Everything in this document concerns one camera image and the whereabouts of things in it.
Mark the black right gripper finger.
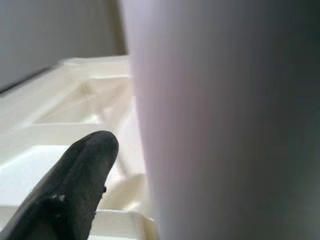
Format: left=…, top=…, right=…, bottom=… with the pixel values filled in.
left=4, top=130, right=120, bottom=240

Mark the white plastic children table top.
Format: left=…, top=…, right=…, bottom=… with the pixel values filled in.
left=0, top=55, right=161, bottom=240

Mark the white tapered plastic table leg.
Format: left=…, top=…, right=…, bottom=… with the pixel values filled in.
left=119, top=0, right=320, bottom=240

